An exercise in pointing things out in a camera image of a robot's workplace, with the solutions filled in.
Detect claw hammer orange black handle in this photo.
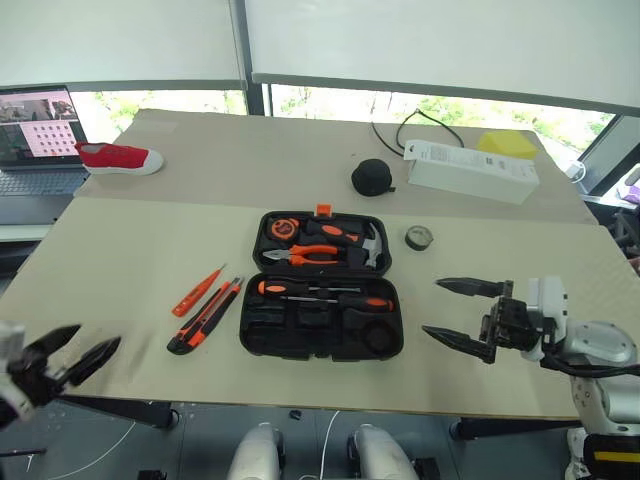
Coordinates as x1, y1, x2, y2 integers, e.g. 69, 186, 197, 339
305, 218, 388, 272

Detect orange voltage tester pen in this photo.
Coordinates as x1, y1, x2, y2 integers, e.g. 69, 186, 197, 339
171, 263, 229, 319

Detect orange black utility knife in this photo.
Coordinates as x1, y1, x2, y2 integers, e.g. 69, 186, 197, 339
166, 276, 246, 357

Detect open laptop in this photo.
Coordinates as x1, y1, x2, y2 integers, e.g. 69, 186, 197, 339
0, 85, 92, 224

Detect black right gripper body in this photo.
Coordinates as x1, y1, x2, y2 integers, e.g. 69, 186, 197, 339
479, 281, 547, 352

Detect yellow sponge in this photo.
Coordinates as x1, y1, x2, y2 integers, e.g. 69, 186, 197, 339
475, 130, 539, 162

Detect dark monitor screen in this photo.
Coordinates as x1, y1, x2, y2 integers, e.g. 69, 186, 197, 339
574, 113, 640, 197

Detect wide white roller blind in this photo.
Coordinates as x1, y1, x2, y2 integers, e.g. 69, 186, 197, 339
243, 0, 640, 115

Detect black chair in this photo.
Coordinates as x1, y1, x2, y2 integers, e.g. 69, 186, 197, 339
611, 208, 640, 274

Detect black round pouch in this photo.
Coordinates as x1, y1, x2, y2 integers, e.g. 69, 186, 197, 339
350, 158, 397, 198

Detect white floor cable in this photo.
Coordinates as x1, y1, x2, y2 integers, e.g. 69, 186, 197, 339
319, 409, 342, 480

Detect long white cardboard box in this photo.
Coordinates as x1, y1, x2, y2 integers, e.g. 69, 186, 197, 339
403, 139, 541, 206

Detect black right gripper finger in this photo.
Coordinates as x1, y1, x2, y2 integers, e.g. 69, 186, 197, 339
422, 325, 498, 365
434, 277, 515, 301

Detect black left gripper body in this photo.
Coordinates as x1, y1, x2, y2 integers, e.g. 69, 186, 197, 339
5, 348, 72, 408

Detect black table frame leg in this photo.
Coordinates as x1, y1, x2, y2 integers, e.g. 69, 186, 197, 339
449, 417, 584, 442

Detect orange handled pliers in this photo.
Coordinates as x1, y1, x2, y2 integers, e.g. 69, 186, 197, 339
261, 243, 347, 266

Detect grey tape roll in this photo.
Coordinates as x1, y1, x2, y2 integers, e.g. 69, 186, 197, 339
404, 225, 436, 253

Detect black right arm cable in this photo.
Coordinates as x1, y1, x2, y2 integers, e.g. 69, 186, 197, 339
542, 349, 640, 380

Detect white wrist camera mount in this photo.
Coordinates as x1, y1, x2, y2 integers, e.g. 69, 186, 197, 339
0, 322, 37, 419
519, 275, 571, 362

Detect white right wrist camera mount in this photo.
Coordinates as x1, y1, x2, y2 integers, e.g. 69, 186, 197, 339
519, 275, 571, 362

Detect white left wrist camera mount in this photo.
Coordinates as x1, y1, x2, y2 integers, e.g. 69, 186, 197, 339
0, 322, 37, 419

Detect grey window pillar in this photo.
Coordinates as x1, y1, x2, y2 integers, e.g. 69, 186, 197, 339
228, 0, 274, 118

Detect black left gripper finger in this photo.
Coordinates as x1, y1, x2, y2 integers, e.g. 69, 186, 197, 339
68, 335, 123, 387
27, 324, 82, 363

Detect silver rounded robot leg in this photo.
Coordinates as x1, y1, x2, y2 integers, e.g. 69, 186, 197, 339
346, 423, 419, 480
227, 422, 287, 480

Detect black plastic tool case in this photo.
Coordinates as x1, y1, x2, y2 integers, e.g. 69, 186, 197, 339
238, 202, 406, 363

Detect red canvas shoe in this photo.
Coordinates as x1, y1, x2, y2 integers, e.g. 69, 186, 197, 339
74, 141, 166, 177

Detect orange black tape measure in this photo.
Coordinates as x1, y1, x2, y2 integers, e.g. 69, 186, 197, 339
268, 217, 301, 243

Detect thin black cable loop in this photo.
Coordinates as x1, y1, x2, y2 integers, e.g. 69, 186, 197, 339
370, 108, 467, 158

